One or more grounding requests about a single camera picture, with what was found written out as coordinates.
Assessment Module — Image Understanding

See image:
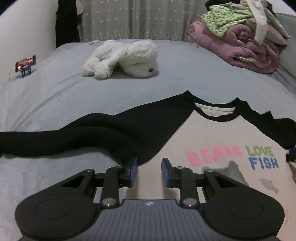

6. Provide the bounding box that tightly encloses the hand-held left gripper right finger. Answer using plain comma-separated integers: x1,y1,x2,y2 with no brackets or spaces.
161,158,240,208

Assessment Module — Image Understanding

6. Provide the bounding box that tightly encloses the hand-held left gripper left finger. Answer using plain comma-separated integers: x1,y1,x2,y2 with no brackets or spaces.
61,157,139,207

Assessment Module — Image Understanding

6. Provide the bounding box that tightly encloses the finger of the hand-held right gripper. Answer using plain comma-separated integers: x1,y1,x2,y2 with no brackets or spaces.
286,146,296,163

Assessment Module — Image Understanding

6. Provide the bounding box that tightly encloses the cream and black sweatshirt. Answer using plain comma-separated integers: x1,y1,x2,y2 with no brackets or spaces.
0,91,296,223

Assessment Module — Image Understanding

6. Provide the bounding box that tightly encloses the grey quilted blanket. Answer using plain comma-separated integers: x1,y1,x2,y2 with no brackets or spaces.
275,13,296,98

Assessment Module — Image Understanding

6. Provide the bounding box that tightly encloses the white plush dog toy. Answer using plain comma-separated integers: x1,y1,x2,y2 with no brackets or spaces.
81,39,159,80

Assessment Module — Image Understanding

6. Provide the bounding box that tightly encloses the purple and grey pillow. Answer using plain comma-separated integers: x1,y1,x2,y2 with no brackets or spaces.
246,19,291,45

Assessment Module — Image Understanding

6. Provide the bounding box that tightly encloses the purple folded quilt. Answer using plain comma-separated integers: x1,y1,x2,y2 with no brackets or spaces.
187,20,281,74

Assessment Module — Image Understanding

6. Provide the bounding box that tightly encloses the silver grey pillow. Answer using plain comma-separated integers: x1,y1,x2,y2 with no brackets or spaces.
266,9,289,37

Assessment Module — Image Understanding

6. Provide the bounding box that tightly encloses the blue phone stand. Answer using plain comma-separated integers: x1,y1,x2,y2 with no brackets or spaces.
20,66,33,78

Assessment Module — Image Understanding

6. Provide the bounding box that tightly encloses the grey star-patterned curtain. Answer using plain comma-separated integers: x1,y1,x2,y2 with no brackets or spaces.
77,0,208,43

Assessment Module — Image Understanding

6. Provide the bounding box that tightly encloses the smartphone with lit screen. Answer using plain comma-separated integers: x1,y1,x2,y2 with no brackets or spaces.
15,55,37,73

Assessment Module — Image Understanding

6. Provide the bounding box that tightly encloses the green patterned cloth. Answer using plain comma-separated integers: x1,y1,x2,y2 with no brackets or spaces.
200,5,255,39

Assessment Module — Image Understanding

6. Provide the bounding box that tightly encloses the black hanging coat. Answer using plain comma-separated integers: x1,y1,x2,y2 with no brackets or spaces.
55,0,80,48

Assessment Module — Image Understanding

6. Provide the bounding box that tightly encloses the black garment on pile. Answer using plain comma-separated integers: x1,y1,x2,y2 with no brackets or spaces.
205,0,222,11

